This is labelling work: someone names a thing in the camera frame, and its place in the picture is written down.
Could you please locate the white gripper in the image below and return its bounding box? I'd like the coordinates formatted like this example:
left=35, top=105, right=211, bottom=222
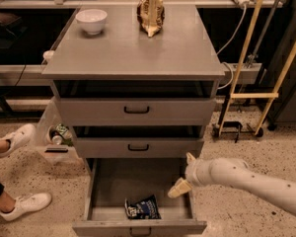
left=168, top=152, right=211, bottom=198

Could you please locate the blue chip bag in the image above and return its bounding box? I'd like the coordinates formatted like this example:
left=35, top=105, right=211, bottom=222
left=124, top=195, right=161, bottom=219

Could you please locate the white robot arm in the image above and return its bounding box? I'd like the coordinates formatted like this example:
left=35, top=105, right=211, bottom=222
left=168, top=153, right=296, bottom=216

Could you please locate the grey bottom drawer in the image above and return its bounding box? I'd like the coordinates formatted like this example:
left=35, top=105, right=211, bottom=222
left=72, top=158, right=206, bottom=237

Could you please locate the grey drawer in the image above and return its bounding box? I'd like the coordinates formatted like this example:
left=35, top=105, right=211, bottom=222
left=75, top=138, right=203, bottom=158
left=55, top=98, right=216, bottom=126
left=72, top=158, right=206, bottom=237

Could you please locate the grey drawer cabinet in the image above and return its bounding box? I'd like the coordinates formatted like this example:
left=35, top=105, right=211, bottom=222
left=41, top=3, right=226, bottom=170

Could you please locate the grey middle drawer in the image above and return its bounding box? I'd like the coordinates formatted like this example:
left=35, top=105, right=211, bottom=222
left=75, top=138, right=203, bottom=158

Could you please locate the grey top drawer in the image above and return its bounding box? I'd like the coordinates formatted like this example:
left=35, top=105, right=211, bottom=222
left=55, top=98, right=216, bottom=126

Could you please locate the clear plastic trash bag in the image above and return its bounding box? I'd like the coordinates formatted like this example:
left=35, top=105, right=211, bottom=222
left=33, top=99, right=80, bottom=164

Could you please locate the brown gold chip bag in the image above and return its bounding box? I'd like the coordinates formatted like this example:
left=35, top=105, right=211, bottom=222
left=137, top=0, right=165, bottom=38

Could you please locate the lower white sneaker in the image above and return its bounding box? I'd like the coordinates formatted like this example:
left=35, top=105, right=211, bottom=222
left=0, top=193, right=52, bottom=221

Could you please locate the white sneaker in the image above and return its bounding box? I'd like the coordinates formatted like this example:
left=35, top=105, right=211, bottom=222
left=0, top=193, right=52, bottom=221
left=0, top=123, right=36, bottom=158

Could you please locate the upper white sneaker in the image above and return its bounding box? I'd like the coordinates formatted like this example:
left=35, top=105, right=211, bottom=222
left=0, top=123, right=36, bottom=158

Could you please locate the white ceramic bowl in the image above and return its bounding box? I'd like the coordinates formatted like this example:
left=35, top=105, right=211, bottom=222
left=75, top=9, right=108, bottom=35

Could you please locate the person's lower leg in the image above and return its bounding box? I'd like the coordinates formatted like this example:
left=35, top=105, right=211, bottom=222
left=0, top=183, right=16, bottom=213

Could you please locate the wooden ladder frame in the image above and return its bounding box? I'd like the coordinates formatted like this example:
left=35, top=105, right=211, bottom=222
left=212, top=0, right=296, bottom=140

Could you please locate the white power cable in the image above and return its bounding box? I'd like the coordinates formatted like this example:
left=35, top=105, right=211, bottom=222
left=216, top=3, right=249, bottom=91

